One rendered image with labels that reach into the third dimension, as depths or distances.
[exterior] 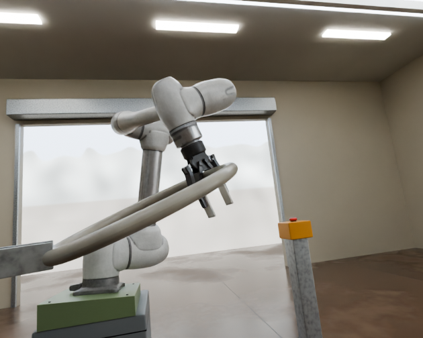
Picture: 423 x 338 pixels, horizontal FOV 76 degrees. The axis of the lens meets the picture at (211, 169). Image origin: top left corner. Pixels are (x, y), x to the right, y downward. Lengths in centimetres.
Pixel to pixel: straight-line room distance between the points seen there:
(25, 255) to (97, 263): 74
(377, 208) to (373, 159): 111
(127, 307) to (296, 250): 78
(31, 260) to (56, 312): 66
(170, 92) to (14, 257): 53
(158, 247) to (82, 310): 41
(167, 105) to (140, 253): 78
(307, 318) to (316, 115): 565
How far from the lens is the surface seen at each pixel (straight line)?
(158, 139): 136
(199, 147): 81
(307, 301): 146
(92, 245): 49
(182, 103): 82
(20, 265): 61
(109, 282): 134
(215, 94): 88
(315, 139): 652
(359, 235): 679
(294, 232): 137
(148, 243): 137
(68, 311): 124
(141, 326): 123
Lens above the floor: 115
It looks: 10 degrees up
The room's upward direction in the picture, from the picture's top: 6 degrees counter-clockwise
